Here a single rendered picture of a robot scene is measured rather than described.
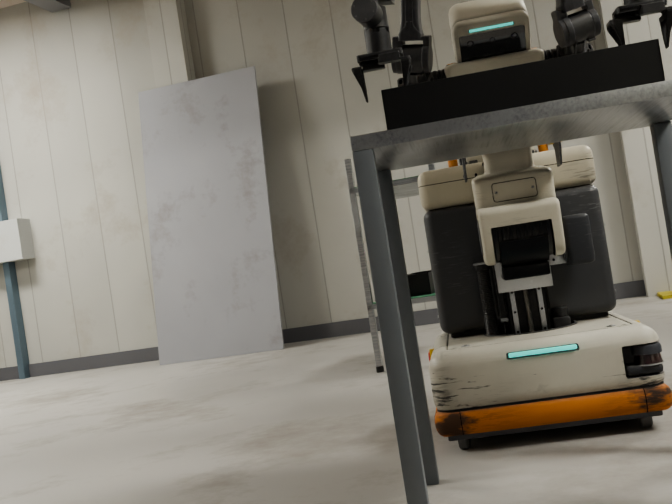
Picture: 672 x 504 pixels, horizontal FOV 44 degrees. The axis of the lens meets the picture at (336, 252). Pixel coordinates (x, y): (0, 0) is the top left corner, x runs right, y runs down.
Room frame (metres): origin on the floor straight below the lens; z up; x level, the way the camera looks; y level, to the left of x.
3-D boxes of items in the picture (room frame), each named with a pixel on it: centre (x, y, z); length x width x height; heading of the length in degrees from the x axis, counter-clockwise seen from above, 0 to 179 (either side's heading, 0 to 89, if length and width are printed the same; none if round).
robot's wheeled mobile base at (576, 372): (2.55, -0.55, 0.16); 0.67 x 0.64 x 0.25; 172
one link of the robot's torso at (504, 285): (2.37, -0.59, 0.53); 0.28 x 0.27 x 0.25; 82
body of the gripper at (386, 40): (1.85, -0.17, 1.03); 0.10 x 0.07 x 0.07; 81
